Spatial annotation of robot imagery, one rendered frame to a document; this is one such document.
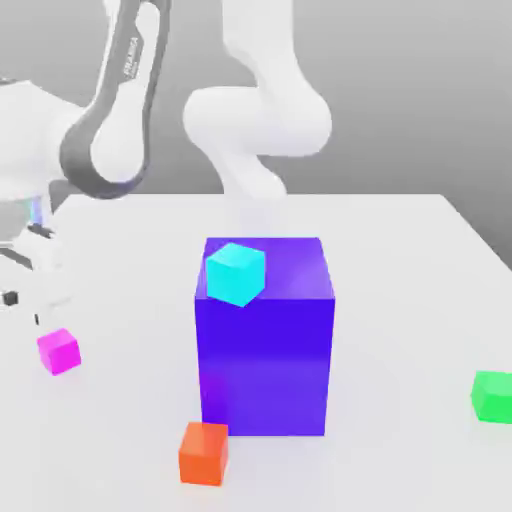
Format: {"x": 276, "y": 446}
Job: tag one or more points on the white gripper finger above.
{"x": 9, "y": 298}
{"x": 37, "y": 319}

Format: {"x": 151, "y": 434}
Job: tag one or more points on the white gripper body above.
{"x": 40, "y": 272}

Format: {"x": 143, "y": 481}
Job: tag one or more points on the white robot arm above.
{"x": 260, "y": 120}

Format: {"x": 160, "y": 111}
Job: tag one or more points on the small magenta cube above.
{"x": 60, "y": 354}

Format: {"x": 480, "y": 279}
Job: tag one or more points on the small cyan cube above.
{"x": 236, "y": 276}

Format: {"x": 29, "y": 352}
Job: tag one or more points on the small orange cube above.
{"x": 203, "y": 456}

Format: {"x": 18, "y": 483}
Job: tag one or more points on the small green cube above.
{"x": 494, "y": 398}

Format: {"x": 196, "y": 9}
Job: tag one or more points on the large purple box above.
{"x": 264, "y": 360}

